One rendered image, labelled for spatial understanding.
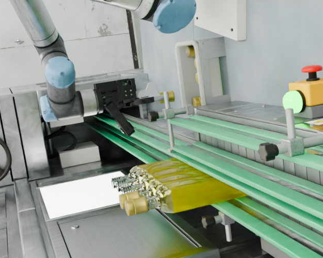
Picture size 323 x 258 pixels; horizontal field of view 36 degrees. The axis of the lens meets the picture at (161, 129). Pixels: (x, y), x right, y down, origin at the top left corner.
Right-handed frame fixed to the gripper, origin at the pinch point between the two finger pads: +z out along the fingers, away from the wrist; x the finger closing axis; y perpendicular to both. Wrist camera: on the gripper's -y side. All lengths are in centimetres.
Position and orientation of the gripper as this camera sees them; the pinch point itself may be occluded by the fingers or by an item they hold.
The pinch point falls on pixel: (162, 98)
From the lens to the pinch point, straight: 147.4
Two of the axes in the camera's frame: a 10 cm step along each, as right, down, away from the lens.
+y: -1.4, -9.8, -1.3
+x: -3.2, -0.8, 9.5
